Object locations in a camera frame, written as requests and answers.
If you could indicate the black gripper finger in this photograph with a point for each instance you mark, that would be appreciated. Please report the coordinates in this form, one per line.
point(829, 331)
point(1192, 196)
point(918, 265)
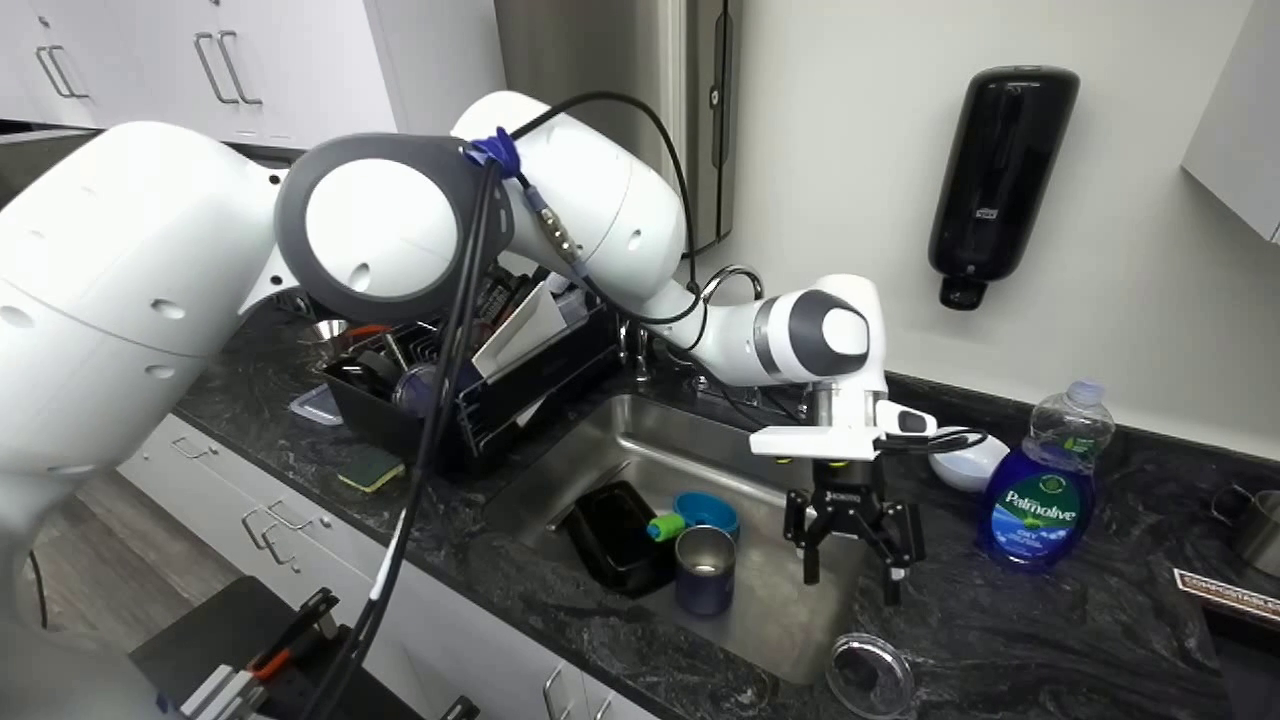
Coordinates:
point(811, 540)
point(902, 547)

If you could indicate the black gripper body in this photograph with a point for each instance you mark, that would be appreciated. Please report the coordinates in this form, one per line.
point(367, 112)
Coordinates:
point(852, 488)

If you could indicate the blue metal flask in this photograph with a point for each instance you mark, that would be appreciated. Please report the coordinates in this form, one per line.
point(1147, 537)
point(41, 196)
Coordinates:
point(706, 574)

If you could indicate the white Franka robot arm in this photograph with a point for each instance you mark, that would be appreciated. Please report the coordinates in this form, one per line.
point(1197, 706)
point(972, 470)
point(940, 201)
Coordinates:
point(145, 294)

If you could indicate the stainless steel sink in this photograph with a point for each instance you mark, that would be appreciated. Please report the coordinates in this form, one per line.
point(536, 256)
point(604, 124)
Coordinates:
point(775, 600)

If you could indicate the blue bowl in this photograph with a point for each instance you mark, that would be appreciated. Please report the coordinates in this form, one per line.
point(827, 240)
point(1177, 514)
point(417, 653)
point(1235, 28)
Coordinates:
point(712, 509)

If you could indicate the small white bowl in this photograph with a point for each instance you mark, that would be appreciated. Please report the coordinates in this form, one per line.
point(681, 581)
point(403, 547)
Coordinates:
point(983, 465)

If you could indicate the blue dish soap bottle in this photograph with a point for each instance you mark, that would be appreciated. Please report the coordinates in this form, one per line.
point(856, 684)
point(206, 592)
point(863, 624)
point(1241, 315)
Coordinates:
point(1043, 514)

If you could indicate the black container in sink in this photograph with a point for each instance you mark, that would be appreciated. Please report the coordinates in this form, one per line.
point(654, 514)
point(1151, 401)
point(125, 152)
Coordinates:
point(614, 540)

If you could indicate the black dish rack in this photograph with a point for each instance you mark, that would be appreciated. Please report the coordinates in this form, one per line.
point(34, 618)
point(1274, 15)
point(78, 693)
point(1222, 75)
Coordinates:
point(534, 393)

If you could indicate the white square plate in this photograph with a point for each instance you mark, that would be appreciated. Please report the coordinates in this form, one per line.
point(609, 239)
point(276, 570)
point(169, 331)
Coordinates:
point(527, 325)

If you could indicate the stainless paper towel dispenser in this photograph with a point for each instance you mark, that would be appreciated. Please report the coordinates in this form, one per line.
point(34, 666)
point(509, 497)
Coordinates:
point(706, 83)

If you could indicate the green sponge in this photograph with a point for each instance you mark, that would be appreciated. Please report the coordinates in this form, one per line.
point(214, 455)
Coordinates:
point(371, 470)

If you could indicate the white lower cabinet front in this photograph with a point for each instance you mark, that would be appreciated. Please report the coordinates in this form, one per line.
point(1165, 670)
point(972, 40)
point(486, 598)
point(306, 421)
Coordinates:
point(333, 574)

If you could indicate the narrow white upper cabinet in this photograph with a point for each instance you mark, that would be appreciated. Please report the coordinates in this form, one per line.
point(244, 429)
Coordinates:
point(1241, 120)

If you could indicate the wide white upper cabinet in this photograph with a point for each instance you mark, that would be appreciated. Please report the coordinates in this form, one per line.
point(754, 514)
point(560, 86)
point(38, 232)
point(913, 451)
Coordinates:
point(306, 60)

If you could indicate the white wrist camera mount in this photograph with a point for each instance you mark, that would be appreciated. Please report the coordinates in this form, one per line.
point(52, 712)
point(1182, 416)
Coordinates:
point(827, 434)

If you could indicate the black wall soap dispenser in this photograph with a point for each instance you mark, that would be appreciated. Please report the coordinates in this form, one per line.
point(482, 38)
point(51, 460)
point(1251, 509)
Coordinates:
point(1002, 172)

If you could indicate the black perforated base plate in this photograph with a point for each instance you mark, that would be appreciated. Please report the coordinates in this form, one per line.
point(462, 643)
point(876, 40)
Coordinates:
point(185, 653)

